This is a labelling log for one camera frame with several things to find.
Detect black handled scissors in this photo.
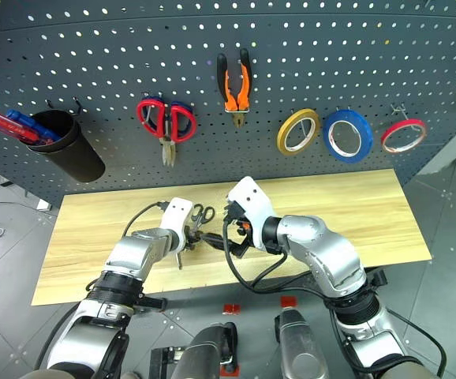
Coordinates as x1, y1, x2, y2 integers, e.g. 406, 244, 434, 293
174, 204, 216, 271

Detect metal pegboard hook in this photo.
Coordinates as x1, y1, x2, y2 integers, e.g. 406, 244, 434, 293
389, 102, 409, 122
297, 118, 311, 144

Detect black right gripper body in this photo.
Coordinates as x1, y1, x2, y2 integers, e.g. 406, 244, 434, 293
222, 200, 253, 239

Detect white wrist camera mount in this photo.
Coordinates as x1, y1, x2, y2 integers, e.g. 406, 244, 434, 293
226, 176, 278, 250
159, 197, 195, 253

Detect yellow tape roll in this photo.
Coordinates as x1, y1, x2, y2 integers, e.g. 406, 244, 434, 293
276, 108, 321, 156

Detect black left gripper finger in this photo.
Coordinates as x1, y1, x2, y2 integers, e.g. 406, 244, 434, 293
199, 232, 226, 250

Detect red handled scissors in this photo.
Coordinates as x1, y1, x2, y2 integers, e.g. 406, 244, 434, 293
136, 98, 197, 167

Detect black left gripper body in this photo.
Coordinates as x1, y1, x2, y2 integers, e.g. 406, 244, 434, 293
183, 223, 203, 253

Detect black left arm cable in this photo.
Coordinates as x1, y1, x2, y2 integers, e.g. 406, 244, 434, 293
120, 201, 169, 239

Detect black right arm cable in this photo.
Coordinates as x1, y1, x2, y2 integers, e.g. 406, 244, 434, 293
221, 219, 288, 294

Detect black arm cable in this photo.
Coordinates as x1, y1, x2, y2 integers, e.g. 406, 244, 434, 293
120, 201, 169, 239
221, 219, 288, 294

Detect blue tape roll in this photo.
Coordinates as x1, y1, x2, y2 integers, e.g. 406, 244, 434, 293
322, 109, 373, 165

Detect orange and black pliers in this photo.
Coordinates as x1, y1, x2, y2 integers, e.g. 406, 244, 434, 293
216, 47, 253, 129

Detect red tape roll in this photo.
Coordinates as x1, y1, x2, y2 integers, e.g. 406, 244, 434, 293
380, 118, 428, 154

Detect red transparent handle screwdriver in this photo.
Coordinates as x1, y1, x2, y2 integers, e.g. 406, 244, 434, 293
0, 110, 40, 144

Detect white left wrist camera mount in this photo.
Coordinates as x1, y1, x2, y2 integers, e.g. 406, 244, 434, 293
159, 197, 195, 253

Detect dark grey metal pegboard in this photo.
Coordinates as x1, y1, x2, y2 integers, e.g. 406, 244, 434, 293
0, 0, 456, 208

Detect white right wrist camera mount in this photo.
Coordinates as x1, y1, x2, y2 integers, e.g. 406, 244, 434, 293
226, 176, 278, 250

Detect dark rounded robot leg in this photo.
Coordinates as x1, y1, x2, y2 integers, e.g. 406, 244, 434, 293
273, 308, 332, 379
174, 321, 238, 379

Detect black cylindrical holder cup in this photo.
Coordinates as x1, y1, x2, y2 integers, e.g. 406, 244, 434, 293
25, 109, 107, 184

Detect blue handle screwdriver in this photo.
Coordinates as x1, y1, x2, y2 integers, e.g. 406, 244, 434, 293
6, 109, 62, 143

